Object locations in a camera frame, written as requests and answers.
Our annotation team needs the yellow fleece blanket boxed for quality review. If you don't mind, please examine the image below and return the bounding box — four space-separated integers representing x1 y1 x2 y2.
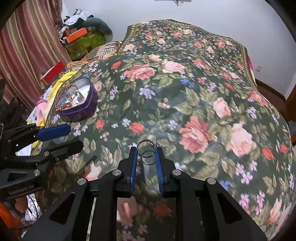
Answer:
32 70 80 149

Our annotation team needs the orange shoe box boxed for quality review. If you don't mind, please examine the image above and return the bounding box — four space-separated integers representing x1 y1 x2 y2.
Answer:
66 28 87 43

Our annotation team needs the floral green bedspread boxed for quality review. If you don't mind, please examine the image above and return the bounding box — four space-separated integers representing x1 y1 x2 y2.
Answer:
37 20 295 240

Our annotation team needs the green patterned box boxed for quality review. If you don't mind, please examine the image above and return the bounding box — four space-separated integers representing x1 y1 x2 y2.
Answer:
66 32 106 60

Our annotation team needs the striped red curtain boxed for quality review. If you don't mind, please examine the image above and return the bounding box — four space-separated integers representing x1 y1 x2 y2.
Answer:
1 1 70 110

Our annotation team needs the silver key ring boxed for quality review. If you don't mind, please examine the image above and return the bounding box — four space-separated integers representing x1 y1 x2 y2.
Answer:
136 138 163 159

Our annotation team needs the white wall socket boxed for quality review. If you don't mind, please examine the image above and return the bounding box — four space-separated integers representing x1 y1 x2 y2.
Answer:
255 65 262 72

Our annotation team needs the brown braided bracelet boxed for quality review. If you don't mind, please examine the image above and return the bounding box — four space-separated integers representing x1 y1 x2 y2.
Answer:
55 83 79 112

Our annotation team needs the red and white box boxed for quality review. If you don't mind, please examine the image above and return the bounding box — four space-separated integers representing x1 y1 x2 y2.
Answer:
41 61 65 85

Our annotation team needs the striped patchwork quilt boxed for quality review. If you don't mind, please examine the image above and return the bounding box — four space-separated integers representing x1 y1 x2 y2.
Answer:
66 41 122 68

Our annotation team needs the purple heart-shaped tin box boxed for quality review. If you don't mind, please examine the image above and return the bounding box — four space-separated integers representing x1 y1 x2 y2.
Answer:
54 77 98 122

